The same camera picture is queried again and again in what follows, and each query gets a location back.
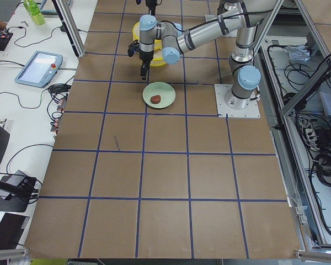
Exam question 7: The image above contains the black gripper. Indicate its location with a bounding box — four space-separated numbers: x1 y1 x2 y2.
140 51 154 80

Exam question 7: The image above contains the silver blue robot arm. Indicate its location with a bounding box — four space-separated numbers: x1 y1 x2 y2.
128 1 275 110

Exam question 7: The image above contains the yellow rimmed steamer left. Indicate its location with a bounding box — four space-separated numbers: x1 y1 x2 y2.
132 22 140 41

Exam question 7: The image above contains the green plate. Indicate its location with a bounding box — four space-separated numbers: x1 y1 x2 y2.
142 82 176 109

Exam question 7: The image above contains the brown bun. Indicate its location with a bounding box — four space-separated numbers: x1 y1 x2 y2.
150 95 162 104

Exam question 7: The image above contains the blue teach pendant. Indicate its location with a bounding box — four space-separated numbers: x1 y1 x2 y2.
14 51 63 88

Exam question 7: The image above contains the green bottle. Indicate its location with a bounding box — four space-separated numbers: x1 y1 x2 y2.
23 0 45 25

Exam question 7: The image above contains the crumpled white cloth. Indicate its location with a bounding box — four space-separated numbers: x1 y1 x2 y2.
284 45 310 61

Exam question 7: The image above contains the black laptop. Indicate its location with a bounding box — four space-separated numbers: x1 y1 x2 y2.
0 213 30 250

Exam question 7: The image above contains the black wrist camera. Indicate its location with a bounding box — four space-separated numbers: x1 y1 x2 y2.
127 40 140 57

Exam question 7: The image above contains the aluminium frame post left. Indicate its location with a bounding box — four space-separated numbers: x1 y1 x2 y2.
52 0 86 58

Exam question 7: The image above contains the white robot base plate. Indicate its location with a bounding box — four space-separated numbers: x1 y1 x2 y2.
214 84 260 119

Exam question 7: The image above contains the aluminium frame right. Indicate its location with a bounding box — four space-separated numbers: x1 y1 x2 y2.
261 1 331 251

